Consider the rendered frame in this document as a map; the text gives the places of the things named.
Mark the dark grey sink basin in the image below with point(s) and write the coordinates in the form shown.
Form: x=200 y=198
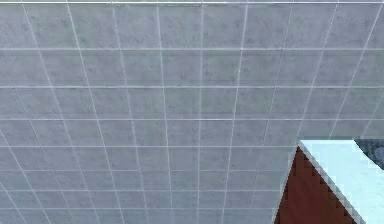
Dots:
x=372 y=150

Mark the red cabinet with white worktop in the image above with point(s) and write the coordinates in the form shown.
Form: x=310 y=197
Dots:
x=310 y=196

